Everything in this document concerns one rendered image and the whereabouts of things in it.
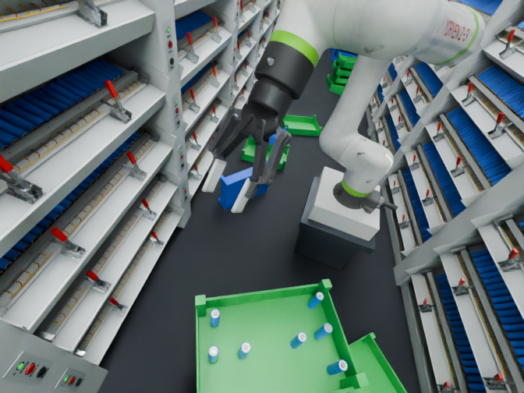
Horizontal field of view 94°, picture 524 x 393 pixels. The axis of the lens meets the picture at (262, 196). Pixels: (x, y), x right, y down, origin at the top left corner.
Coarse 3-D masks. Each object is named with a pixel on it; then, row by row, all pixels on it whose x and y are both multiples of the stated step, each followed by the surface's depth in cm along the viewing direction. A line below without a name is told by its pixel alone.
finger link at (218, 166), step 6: (216, 162) 47; (222, 162) 48; (216, 168) 48; (222, 168) 49; (210, 174) 48; (216, 174) 49; (210, 180) 48; (216, 180) 50; (204, 186) 48; (210, 186) 49; (210, 192) 50
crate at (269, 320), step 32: (288, 288) 56; (320, 288) 57; (224, 320) 54; (256, 320) 55; (288, 320) 56; (320, 320) 57; (224, 352) 50; (256, 352) 51; (288, 352) 52; (320, 352) 53; (224, 384) 46; (256, 384) 47; (288, 384) 48; (320, 384) 49; (352, 384) 45
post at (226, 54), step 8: (224, 0) 111; (232, 0) 110; (216, 8) 114; (224, 8) 113; (232, 8) 113; (232, 16) 115; (232, 40) 123; (224, 48) 125; (232, 48) 126; (224, 56) 128; (232, 64) 134; (232, 72) 138; (224, 88) 140; (232, 88) 147; (224, 96) 144; (232, 96) 152; (224, 120) 155
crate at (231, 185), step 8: (248, 168) 131; (232, 176) 126; (240, 176) 127; (248, 176) 127; (224, 184) 123; (232, 184) 123; (240, 184) 127; (264, 184) 143; (224, 192) 127; (232, 192) 128; (264, 192) 149; (224, 200) 131; (232, 200) 133; (224, 208) 135
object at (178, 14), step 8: (176, 0) 67; (184, 0) 69; (192, 0) 73; (200, 0) 80; (208, 0) 86; (216, 0) 94; (176, 8) 67; (184, 8) 71; (192, 8) 76; (176, 16) 69
